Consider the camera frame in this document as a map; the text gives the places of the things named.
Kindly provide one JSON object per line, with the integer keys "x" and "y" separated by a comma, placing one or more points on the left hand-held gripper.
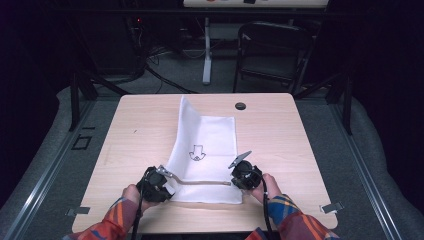
{"x": 155, "y": 185}

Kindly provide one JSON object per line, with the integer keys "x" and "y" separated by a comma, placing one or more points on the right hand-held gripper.
{"x": 246, "y": 175}

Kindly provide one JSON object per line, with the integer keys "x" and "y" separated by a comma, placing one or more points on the white cloth with drawn arrow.
{"x": 213, "y": 140}

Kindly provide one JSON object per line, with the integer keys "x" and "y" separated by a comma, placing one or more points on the person's left hand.
{"x": 131, "y": 195}

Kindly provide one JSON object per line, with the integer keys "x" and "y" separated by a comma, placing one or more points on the person's right hand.
{"x": 271, "y": 188}

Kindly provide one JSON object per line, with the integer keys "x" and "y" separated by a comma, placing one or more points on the round black table grommet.
{"x": 240, "y": 106}

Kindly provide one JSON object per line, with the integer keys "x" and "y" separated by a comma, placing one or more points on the grey metal table clip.
{"x": 331, "y": 207}
{"x": 79, "y": 210}

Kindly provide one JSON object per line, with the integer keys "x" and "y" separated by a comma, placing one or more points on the black metal stand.
{"x": 347, "y": 106}
{"x": 75, "y": 100}

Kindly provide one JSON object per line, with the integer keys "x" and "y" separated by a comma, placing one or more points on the white table leg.
{"x": 207, "y": 60}

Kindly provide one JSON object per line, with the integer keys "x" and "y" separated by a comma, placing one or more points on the black folding chair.
{"x": 273, "y": 50}

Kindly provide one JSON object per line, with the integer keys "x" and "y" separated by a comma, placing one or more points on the dark equipment cabinet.
{"x": 113, "y": 46}

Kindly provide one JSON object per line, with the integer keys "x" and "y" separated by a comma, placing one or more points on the aluminium floor rail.
{"x": 363, "y": 173}
{"x": 50, "y": 173}

